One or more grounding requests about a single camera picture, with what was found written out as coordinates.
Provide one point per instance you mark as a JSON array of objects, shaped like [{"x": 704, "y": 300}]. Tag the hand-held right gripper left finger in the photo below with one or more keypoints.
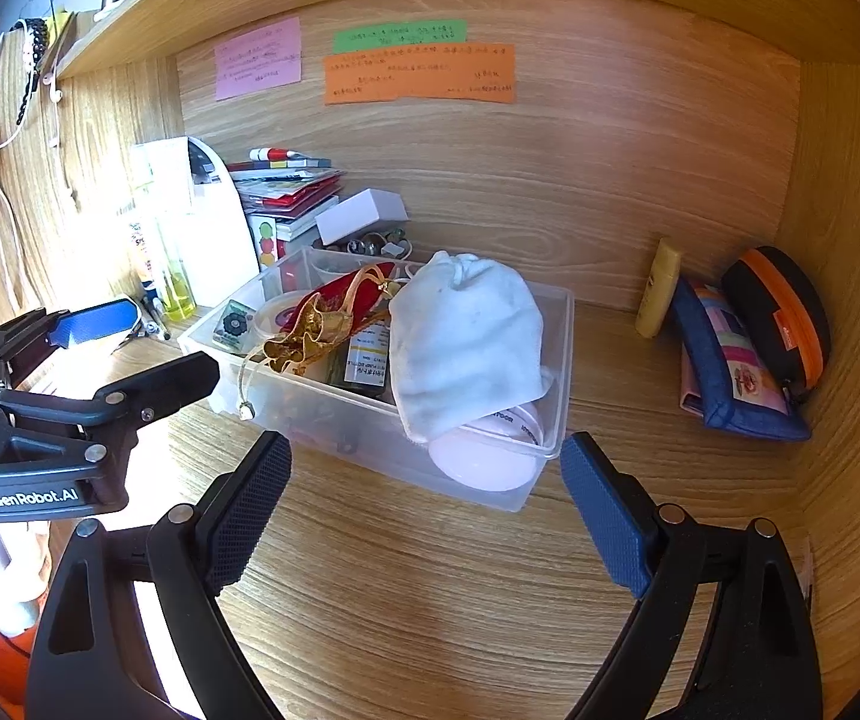
[{"x": 246, "y": 517}]

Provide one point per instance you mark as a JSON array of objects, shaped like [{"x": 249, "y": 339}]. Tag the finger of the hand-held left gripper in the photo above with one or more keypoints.
[
  {"x": 167, "y": 386},
  {"x": 92, "y": 322}
]

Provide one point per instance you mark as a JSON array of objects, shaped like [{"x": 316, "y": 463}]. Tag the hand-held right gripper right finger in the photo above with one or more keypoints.
[{"x": 606, "y": 517}]

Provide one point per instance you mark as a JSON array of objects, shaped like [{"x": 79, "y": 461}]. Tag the green patterned small packet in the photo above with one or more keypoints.
[{"x": 235, "y": 326}]

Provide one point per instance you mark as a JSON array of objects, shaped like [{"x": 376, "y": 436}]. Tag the clear plastic box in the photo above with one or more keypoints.
[{"x": 310, "y": 397}]

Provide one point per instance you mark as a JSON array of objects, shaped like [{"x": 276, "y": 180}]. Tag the pink round lamp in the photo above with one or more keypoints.
[{"x": 475, "y": 457}]

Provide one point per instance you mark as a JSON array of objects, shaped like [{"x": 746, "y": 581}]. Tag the red gold brocade pouch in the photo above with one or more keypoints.
[{"x": 340, "y": 296}]

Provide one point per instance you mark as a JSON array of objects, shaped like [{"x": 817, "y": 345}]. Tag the dark green glass bottle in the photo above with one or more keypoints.
[{"x": 366, "y": 360}]

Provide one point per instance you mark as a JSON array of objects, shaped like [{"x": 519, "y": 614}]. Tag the white cloth pouch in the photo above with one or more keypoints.
[{"x": 460, "y": 345}]

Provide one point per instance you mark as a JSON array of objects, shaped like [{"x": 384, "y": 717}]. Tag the wooden desktop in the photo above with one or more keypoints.
[{"x": 415, "y": 577}]

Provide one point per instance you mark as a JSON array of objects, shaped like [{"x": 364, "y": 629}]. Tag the silver pen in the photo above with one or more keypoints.
[{"x": 156, "y": 319}]

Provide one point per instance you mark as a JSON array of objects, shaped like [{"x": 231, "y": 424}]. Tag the yellow liquid bottle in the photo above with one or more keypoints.
[{"x": 175, "y": 292}]

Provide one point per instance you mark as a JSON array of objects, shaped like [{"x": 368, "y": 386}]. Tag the round white lidded container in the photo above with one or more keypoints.
[{"x": 276, "y": 315}]

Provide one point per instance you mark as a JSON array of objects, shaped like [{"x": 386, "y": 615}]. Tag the white paper sheet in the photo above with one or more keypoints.
[{"x": 220, "y": 240}]

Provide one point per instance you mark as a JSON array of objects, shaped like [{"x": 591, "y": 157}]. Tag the fruit sticker sheet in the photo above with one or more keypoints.
[{"x": 265, "y": 240}]

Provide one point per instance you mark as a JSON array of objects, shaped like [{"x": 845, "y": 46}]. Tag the blue pencil case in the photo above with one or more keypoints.
[{"x": 707, "y": 360}]

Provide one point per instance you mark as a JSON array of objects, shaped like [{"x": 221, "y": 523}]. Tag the stack of books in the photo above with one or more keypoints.
[{"x": 287, "y": 195}]

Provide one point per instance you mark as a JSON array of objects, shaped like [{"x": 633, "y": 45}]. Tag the yellow tube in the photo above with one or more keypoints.
[{"x": 658, "y": 292}]

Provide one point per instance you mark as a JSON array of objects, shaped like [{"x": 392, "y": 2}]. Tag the red white marker pen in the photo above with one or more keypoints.
[{"x": 272, "y": 154}]

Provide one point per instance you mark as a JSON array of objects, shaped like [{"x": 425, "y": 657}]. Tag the small white box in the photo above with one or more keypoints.
[{"x": 358, "y": 221}]

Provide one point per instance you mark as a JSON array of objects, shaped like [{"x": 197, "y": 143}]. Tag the black orange zip case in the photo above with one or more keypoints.
[{"x": 760, "y": 292}]

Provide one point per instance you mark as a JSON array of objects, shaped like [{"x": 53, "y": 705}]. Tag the pink paper note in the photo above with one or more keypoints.
[{"x": 257, "y": 60}]

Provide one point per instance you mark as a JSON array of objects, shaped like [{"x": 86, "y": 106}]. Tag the orange paper note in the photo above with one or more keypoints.
[{"x": 415, "y": 75}]

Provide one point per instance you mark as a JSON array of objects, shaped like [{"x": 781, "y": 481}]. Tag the green paper note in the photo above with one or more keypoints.
[{"x": 400, "y": 36}]

